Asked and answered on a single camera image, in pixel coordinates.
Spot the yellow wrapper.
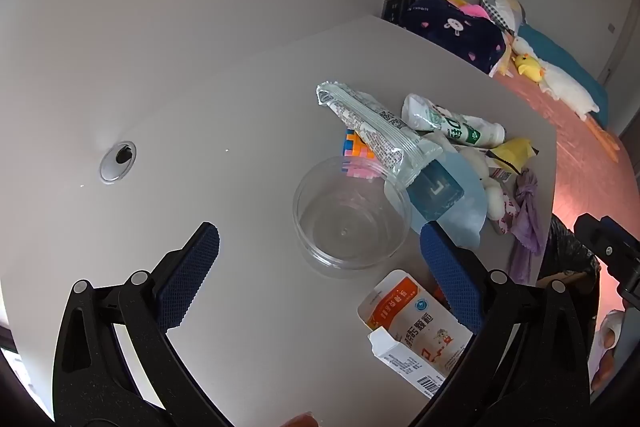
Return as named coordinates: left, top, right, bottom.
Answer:
left=486, top=137, right=541, bottom=174

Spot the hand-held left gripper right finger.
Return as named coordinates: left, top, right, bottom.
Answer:
left=410, top=223, right=593, bottom=427

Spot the white plush toy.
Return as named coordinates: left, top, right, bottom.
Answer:
left=459, top=147, right=507, bottom=221

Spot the purple cloth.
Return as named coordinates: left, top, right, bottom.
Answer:
left=509, top=168, right=547, bottom=286

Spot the grey cable grommet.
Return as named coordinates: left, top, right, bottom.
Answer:
left=99, top=140, right=138, bottom=183

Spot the person's right hand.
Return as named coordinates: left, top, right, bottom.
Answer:
left=590, top=309, right=626, bottom=393

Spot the silver snack wrapper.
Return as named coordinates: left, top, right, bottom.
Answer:
left=315, top=79, right=444, bottom=188

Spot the yellow duck plush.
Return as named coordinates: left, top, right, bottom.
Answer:
left=514, top=52, right=544, bottom=84

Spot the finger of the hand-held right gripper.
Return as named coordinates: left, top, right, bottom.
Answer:
left=574, top=213, right=640, bottom=282

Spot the white goose plush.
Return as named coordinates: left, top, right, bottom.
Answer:
left=510, top=34, right=601, bottom=124

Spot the orange and white carton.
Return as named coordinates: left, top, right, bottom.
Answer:
left=356, top=270, right=474, bottom=401

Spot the colourful toy cube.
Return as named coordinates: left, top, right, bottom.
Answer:
left=340, top=129, right=382, bottom=178

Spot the white bottle with green label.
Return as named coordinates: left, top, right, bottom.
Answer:
left=401, top=93, right=506, bottom=148

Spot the red and white printed wrapper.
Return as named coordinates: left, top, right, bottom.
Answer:
left=497, top=196, right=521, bottom=235

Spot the checkered pillow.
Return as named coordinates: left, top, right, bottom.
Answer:
left=479, top=0, right=527, bottom=34

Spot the navy printed blanket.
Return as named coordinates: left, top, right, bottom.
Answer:
left=401, top=0, right=509, bottom=76

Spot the light blue plastic sheet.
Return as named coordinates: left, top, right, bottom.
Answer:
left=384, top=132, right=489, bottom=251

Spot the teal square packet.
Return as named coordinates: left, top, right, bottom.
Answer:
left=406, top=159, right=465, bottom=224

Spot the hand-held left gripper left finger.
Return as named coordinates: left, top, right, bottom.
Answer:
left=52, top=222, right=226, bottom=427

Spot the person's left hand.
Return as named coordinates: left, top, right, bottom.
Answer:
left=279, top=412, right=321, bottom=427

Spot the clear round plastic container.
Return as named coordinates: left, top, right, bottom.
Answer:
left=292, top=155, right=413, bottom=279

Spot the pink bed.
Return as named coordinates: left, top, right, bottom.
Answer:
left=492, top=68, right=640, bottom=325

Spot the pink cloth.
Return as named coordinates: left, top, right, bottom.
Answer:
left=444, top=0, right=492, bottom=21

